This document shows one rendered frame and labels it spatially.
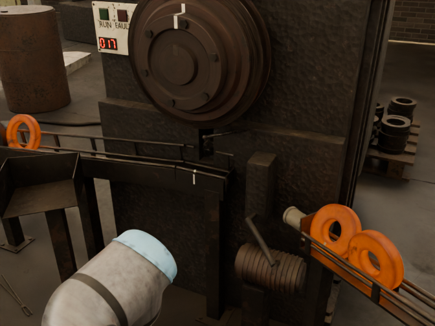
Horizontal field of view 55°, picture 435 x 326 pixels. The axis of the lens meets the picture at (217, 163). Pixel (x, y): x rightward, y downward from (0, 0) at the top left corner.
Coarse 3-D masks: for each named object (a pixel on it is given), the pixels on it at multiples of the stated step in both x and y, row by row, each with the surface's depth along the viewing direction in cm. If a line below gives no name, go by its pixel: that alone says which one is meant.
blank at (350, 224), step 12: (336, 204) 119; (324, 216) 122; (336, 216) 118; (348, 216) 115; (312, 228) 124; (324, 228) 122; (348, 228) 114; (360, 228) 114; (324, 240) 120; (348, 240) 113; (336, 252) 116
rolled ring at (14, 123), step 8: (16, 120) 188; (24, 120) 186; (32, 120) 185; (8, 128) 190; (16, 128) 191; (32, 128) 184; (8, 136) 190; (16, 136) 192; (32, 136) 184; (40, 136) 186; (8, 144) 191; (16, 144) 190; (32, 144) 184
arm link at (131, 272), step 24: (120, 240) 66; (144, 240) 66; (96, 264) 62; (120, 264) 62; (144, 264) 63; (168, 264) 67; (96, 288) 58; (120, 288) 59; (144, 288) 62; (120, 312) 59; (144, 312) 65
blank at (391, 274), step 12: (360, 240) 106; (372, 240) 102; (384, 240) 101; (348, 252) 112; (360, 252) 108; (372, 252) 104; (384, 252) 100; (396, 252) 100; (360, 264) 109; (384, 264) 101; (396, 264) 99; (372, 276) 106; (384, 276) 102; (396, 276) 99
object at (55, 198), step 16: (16, 160) 157; (32, 160) 158; (48, 160) 159; (64, 160) 161; (80, 160) 161; (0, 176) 147; (16, 176) 160; (32, 176) 161; (48, 176) 162; (64, 176) 164; (80, 176) 158; (0, 192) 145; (16, 192) 159; (32, 192) 158; (48, 192) 157; (64, 192) 156; (80, 192) 155; (0, 208) 144; (16, 208) 150; (32, 208) 149; (48, 208) 148; (64, 208) 162; (48, 224) 158; (64, 224) 159; (64, 240) 162; (64, 256) 166; (64, 272) 169
